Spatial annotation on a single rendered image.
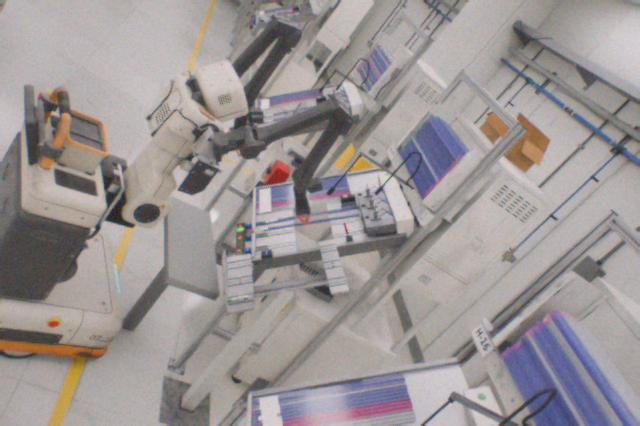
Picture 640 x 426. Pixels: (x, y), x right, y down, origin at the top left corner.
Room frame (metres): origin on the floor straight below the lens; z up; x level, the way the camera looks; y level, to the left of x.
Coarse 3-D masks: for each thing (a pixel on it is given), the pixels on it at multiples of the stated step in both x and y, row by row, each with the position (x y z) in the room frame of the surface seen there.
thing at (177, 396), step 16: (272, 304) 2.03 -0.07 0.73; (256, 320) 2.03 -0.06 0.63; (240, 336) 2.04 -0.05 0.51; (256, 336) 2.05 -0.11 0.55; (224, 352) 2.05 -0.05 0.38; (240, 352) 2.05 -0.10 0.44; (208, 368) 2.07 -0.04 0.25; (224, 368) 2.04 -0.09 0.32; (176, 384) 2.12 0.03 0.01; (192, 384) 2.08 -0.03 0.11; (208, 384) 2.04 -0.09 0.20; (176, 400) 2.05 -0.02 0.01; (192, 400) 2.04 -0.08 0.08; (208, 400) 2.18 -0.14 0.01; (160, 416) 1.92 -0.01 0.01; (176, 416) 1.98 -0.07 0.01; (192, 416) 2.04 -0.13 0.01; (208, 416) 2.10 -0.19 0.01
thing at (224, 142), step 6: (216, 132) 1.89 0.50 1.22; (222, 132) 1.90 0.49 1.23; (228, 132) 1.93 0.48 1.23; (216, 138) 1.86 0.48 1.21; (222, 138) 1.88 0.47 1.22; (228, 138) 1.89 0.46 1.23; (234, 138) 1.90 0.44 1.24; (216, 144) 1.83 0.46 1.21; (222, 144) 1.87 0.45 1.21; (228, 144) 1.89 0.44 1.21; (234, 144) 1.90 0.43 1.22; (216, 150) 1.84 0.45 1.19; (222, 150) 1.87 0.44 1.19; (228, 150) 1.89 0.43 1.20; (234, 150) 1.92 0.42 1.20; (216, 156) 1.86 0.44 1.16
